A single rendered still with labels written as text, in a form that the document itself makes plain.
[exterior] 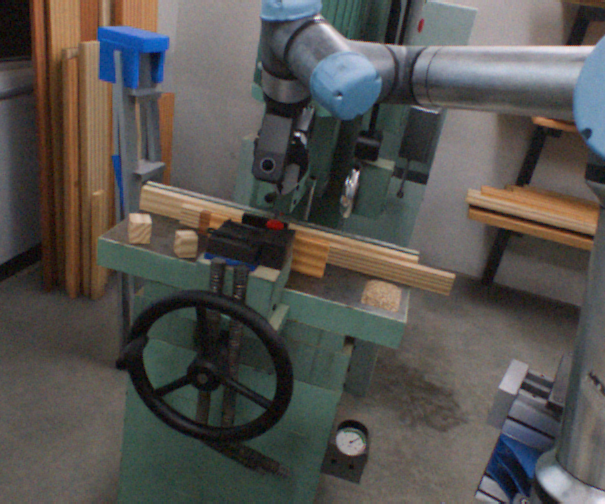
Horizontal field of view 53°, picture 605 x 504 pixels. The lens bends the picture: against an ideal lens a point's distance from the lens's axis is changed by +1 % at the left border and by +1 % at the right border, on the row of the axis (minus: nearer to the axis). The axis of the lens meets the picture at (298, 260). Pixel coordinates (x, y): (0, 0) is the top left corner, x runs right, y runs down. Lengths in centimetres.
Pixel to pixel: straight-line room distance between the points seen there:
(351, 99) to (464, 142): 275
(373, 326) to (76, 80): 169
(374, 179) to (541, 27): 220
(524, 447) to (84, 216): 192
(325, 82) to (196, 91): 305
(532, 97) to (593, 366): 30
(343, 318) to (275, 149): 37
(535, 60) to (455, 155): 278
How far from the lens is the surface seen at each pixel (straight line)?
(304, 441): 129
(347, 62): 74
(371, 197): 135
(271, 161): 89
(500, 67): 75
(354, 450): 120
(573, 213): 317
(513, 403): 128
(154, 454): 144
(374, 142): 128
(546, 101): 72
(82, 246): 270
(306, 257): 117
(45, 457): 204
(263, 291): 102
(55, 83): 254
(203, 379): 101
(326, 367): 118
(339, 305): 111
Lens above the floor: 142
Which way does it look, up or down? 25 degrees down
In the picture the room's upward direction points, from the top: 12 degrees clockwise
